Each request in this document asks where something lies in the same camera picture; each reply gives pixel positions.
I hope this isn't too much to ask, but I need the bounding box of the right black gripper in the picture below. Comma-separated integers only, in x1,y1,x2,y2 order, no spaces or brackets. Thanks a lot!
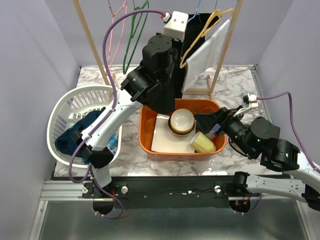
192,105,255,158

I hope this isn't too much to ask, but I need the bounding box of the black garment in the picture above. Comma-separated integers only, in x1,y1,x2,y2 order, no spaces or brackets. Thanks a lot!
151,13,211,114

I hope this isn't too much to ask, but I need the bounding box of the floral blue skirt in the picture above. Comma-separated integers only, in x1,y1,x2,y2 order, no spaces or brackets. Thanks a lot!
106,131,119,155

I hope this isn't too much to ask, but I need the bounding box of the light blue hanger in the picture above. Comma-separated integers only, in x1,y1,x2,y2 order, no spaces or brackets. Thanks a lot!
187,0,201,23

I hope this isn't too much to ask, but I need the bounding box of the green hanger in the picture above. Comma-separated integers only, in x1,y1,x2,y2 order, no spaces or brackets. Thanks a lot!
122,13,148,75

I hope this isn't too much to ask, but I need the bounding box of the pink wire hanger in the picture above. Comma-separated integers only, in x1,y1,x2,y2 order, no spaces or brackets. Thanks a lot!
107,0,128,69

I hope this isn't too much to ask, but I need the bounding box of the dark blue denim skirt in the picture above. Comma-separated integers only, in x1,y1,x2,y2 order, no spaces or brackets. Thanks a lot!
54,107,106,156

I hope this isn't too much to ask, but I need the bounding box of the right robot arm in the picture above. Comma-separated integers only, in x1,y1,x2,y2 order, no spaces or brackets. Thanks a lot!
194,107,320,211

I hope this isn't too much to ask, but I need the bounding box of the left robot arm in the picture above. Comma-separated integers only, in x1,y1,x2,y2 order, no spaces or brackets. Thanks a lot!
71,34,178,198

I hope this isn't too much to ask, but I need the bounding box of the yellow hanger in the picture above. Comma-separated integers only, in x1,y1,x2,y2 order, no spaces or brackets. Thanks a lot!
179,7,235,69

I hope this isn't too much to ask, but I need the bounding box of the lavender cup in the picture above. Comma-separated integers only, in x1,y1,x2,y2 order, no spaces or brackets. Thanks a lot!
205,124,221,140

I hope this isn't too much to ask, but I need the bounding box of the yellow cup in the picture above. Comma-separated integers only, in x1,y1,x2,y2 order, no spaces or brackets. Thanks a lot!
189,131,216,153

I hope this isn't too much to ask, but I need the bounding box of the wooden clothes rack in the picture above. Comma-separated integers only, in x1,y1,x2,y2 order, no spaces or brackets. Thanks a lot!
73,0,243,100

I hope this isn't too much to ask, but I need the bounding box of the white bowl with dark rim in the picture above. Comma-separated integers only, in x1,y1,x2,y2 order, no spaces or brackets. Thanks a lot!
168,108,196,137

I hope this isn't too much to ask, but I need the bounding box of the white square plate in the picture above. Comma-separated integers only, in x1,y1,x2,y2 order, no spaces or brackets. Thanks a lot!
151,114,196,154

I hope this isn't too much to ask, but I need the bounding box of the grey white garment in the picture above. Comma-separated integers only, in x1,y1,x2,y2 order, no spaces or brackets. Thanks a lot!
181,19,231,94

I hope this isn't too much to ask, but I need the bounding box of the orange plastic tub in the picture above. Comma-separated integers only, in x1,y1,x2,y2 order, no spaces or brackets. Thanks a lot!
139,99,227,161

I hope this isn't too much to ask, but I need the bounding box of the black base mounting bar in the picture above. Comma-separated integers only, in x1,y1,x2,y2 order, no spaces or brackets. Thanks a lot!
82,176,259,210

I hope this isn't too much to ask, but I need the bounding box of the white laundry basket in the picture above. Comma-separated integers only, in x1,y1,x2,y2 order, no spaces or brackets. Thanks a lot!
46,85,113,166

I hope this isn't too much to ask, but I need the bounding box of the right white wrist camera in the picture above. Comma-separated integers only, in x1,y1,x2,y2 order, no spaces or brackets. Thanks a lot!
234,92,259,116

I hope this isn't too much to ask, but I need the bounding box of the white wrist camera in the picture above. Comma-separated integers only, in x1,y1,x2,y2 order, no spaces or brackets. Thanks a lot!
162,11,189,42
234,92,259,116

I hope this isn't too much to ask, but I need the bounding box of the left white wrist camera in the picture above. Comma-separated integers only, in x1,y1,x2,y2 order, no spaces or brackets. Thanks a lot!
162,11,189,42

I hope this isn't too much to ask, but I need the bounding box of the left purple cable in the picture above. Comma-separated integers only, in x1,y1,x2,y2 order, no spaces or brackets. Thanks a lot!
67,9,171,220

